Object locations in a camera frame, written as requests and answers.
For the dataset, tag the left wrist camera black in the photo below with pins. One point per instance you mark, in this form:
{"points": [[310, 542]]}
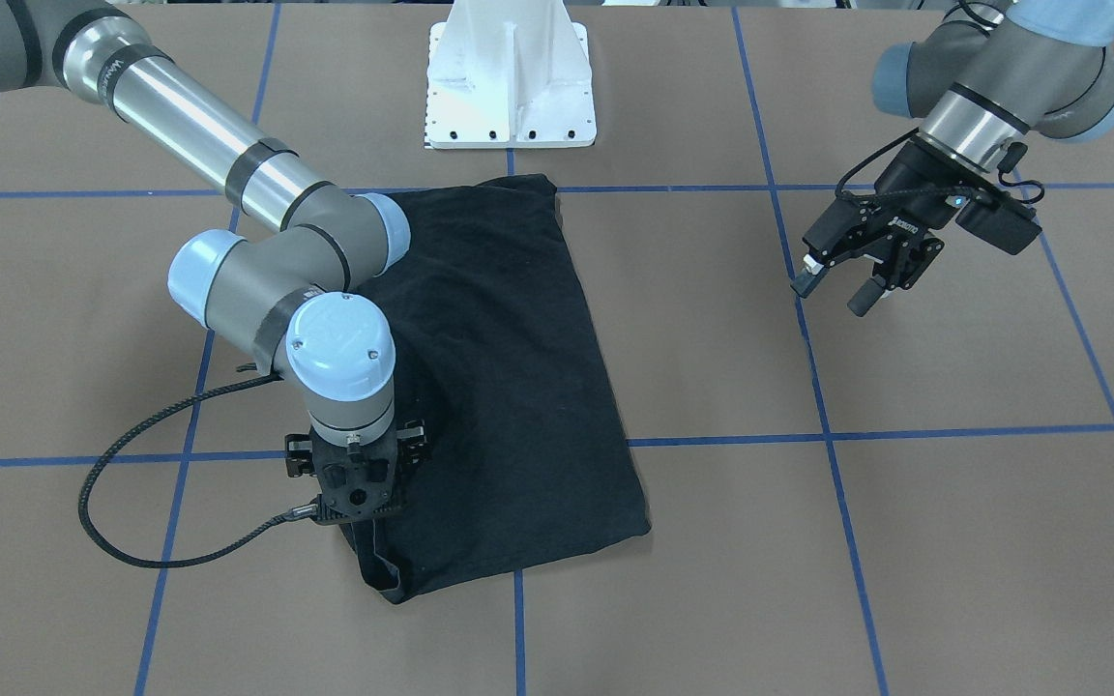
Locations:
{"points": [[996, 217]]}

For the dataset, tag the black graphic t-shirt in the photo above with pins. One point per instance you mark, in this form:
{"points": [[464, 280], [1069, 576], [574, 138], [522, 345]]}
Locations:
{"points": [[498, 357]]}

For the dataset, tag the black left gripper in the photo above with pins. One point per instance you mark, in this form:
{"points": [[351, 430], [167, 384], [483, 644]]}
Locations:
{"points": [[908, 189]]}

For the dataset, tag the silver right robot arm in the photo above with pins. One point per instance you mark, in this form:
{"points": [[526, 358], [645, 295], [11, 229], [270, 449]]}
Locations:
{"points": [[291, 302]]}

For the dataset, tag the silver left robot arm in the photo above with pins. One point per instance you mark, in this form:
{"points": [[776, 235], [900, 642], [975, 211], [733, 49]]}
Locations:
{"points": [[989, 75]]}

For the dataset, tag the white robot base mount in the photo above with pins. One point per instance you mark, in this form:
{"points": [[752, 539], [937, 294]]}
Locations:
{"points": [[509, 75]]}

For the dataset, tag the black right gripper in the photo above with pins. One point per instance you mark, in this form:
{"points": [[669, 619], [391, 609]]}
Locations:
{"points": [[299, 452]]}

